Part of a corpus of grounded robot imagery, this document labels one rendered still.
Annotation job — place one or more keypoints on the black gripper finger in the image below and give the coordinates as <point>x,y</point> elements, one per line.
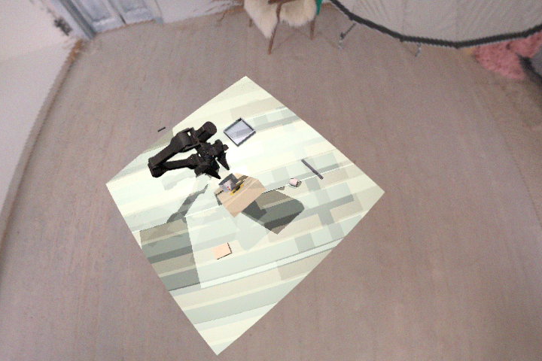
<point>212,172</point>
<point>223,160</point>

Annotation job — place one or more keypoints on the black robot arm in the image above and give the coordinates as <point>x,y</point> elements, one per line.
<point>183,143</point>

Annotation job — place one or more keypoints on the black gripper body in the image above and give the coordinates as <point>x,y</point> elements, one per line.
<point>205,163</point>

